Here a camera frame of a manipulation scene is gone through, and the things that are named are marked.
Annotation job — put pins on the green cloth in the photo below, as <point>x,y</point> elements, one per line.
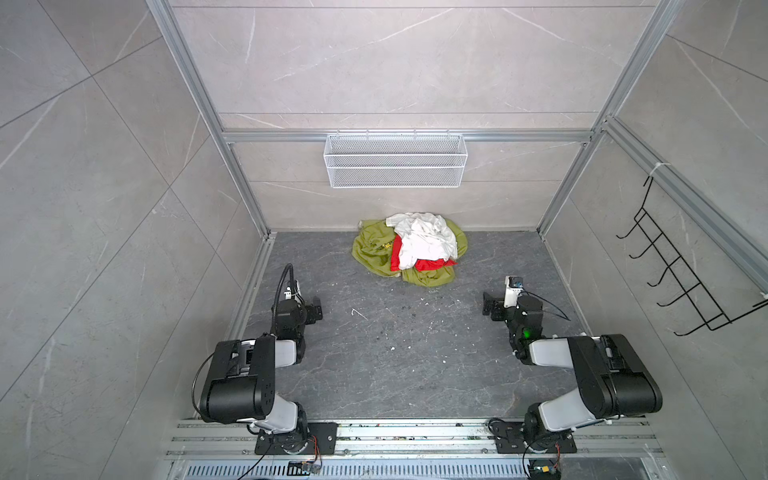
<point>373,249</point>

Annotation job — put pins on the white wire mesh basket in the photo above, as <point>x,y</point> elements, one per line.
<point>403,160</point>

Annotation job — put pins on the red cloth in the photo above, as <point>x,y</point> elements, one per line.
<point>420,265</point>

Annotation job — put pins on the white cloth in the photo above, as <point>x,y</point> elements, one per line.
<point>424,236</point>

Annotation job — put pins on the aluminium rail frame front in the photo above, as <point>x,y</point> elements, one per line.
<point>414,449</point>

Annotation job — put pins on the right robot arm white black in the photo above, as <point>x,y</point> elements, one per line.
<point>611,379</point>

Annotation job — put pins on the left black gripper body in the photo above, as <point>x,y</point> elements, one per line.
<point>312,309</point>

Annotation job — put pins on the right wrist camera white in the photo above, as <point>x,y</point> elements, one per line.
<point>514,287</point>

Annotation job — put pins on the black wire hook rack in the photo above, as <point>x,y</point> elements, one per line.
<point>679,272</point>

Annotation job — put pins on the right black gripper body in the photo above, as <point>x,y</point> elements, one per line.
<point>495,306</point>

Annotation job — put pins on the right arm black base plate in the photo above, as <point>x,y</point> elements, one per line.
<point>519,437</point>

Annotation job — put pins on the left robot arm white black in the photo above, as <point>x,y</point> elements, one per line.
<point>240,382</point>

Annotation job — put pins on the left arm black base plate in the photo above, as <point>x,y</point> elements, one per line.
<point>315,437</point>

